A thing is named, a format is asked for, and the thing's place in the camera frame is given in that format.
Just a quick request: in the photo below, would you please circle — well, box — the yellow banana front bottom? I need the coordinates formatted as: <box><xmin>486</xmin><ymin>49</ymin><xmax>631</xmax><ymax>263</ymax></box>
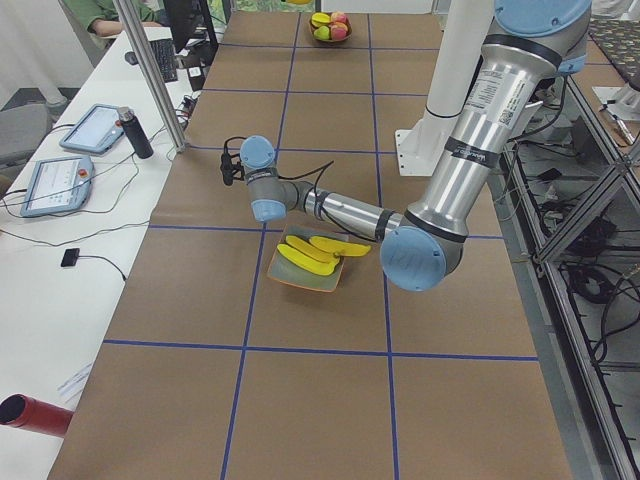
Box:
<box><xmin>309</xmin><ymin>236</ymin><xmax>371</xmax><ymax>257</ymax></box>

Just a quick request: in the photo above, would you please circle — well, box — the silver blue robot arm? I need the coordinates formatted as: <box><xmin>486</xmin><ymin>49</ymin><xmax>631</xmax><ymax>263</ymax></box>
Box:
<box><xmin>239</xmin><ymin>1</ymin><xmax>591</xmax><ymax>291</ymax></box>

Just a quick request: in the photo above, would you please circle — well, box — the grey square plate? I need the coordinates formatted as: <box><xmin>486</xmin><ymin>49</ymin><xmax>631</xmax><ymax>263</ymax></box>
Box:
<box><xmin>267</xmin><ymin>224</ymin><xmax>349</xmax><ymax>292</ymax></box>

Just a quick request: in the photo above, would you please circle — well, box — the woven wicker fruit basket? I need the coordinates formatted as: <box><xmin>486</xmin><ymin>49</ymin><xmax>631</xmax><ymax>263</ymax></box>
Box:
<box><xmin>309</xmin><ymin>11</ymin><xmax>352</xmax><ymax>43</ymax></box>

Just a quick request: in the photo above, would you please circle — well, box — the black water bottle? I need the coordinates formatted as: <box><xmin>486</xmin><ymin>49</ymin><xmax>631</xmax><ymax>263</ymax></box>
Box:
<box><xmin>117</xmin><ymin>106</ymin><xmax>154</xmax><ymax>159</ymax></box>

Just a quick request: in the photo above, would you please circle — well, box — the green pear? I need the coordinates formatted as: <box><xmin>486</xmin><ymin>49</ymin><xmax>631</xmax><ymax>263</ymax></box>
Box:
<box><xmin>313</xmin><ymin>26</ymin><xmax>331</xmax><ymax>41</ymax></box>

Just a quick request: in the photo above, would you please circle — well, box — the red apple lower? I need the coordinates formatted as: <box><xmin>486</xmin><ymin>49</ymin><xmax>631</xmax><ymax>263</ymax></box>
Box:
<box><xmin>329</xmin><ymin>23</ymin><xmax>349</xmax><ymax>42</ymax></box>

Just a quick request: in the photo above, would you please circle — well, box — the red apple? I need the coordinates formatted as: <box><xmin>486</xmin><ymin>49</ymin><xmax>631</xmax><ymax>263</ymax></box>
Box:
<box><xmin>329</xmin><ymin>23</ymin><xmax>349</xmax><ymax>42</ymax></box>
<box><xmin>330</xmin><ymin>11</ymin><xmax>348</xmax><ymax>24</ymax></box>

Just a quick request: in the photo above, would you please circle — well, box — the red apple upper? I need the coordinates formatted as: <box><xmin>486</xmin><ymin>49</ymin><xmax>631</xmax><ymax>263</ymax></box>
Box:
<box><xmin>330</xmin><ymin>11</ymin><xmax>348</xmax><ymax>24</ymax></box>

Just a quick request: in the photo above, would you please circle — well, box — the black keyboard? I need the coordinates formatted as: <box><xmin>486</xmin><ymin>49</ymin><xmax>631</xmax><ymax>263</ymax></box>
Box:
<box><xmin>150</xmin><ymin>39</ymin><xmax>178</xmax><ymax>83</ymax></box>

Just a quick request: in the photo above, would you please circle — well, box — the teach pendant far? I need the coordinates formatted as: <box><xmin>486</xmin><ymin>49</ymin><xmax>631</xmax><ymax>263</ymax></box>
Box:
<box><xmin>59</xmin><ymin>104</ymin><xmax>124</xmax><ymax>155</ymax></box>

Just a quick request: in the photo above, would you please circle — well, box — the teach pendant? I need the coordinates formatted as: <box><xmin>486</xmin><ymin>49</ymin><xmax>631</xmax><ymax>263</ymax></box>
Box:
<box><xmin>20</xmin><ymin>155</ymin><xmax>94</xmax><ymax>218</ymax></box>
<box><xmin>59</xmin><ymin>104</ymin><xmax>124</xmax><ymax>155</ymax></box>

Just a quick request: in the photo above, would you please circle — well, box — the small black puck device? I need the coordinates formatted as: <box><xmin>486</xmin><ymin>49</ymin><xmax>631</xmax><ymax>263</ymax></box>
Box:
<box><xmin>60</xmin><ymin>248</ymin><xmax>80</xmax><ymax>268</ymax></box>

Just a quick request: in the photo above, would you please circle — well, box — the black computer monitor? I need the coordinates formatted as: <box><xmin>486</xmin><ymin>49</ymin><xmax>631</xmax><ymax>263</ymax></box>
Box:
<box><xmin>163</xmin><ymin>0</ymin><xmax>218</xmax><ymax>53</ymax></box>

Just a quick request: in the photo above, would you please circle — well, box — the teach pendant near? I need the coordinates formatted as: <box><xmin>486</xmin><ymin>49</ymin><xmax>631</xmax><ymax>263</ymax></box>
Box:
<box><xmin>20</xmin><ymin>155</ymin><xmax>94</xmax><ymax>218</ymax></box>

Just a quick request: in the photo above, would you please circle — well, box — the seated person green shirt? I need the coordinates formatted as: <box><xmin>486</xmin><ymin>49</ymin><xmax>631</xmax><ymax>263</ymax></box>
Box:
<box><xmin>63</xmin><ymin>0</ymin><xmax>166</xmax><ymax>37</ymax></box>

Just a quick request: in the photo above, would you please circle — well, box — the red cylinder bottle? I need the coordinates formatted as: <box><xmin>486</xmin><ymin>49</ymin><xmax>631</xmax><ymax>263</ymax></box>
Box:
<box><xmin>1</xmin><ymin>394</ymin><xmax>74</xmax><ymax>438</ymax></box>

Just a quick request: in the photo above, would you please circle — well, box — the black camera cable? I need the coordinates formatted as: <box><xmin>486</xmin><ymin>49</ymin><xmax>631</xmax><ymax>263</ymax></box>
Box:
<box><xmin>222</xmin><ymin>137</ymin><xmax>336</xmax><ymax>184</ymax></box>

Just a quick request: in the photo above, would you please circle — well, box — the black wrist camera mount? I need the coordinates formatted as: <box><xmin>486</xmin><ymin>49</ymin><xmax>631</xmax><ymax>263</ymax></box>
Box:
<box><xmin>220</xmin><ymin>152</ymin><xmax>245</xmax><ymax>186</ymax></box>

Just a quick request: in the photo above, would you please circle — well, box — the aluminium frame post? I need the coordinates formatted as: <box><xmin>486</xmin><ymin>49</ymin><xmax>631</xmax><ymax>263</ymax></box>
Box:
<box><xmin>113</xmin><ymin>0</ymin><xmax>186</xmax><ymax>153</ymax></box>

